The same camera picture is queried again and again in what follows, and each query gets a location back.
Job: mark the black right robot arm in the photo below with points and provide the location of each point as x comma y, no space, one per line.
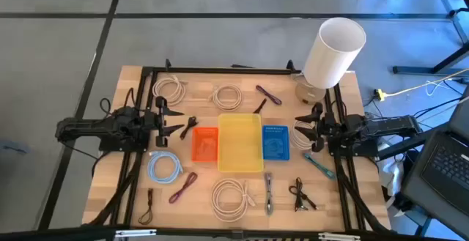
384,125

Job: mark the black desk base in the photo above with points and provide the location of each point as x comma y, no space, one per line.
414,69

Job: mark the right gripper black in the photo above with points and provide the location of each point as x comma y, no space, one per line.
318,144

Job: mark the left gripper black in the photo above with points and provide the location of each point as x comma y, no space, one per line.
161,138

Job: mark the orange plastic basket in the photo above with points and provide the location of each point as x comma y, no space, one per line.
205,144

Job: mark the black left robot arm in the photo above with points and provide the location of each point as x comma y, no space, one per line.
91,127

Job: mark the blue plastic basket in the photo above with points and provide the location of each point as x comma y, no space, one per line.
275,142

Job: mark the yellow power plug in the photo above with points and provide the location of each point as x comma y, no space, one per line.
381,95

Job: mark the dark grey laptop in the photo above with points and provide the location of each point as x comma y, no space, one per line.
447,167

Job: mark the white plastic bag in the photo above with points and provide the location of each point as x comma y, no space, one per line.
388,175

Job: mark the yellow plastic basket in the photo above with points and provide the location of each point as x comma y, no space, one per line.
240,142

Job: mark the round wooden lamp base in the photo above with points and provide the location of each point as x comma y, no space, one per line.
311,96

